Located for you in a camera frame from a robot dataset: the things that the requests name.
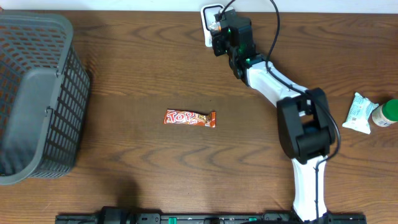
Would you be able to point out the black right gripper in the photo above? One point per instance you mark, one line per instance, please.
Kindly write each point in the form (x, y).
(216, 46)

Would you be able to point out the orange small box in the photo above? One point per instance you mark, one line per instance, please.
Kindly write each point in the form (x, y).
(215, 27)

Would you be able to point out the red snack wrapper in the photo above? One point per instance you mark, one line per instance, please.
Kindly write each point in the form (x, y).
(190, 118)

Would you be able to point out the mint green wipes pack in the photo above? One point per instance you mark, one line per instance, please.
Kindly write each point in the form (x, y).
(359, 113)

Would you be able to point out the green lid jar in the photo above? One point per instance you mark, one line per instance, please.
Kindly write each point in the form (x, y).
(386, 114)

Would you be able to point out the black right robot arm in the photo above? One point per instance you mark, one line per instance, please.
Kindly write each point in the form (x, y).
(305, 126)

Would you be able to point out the white barcode scanner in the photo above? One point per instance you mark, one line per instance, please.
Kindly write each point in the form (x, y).
(208, 13)

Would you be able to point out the dark grey plastic basket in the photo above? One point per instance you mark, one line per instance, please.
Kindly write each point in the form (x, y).
(44, 96)

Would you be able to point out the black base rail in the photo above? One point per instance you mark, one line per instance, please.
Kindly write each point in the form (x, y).
(115, 215)

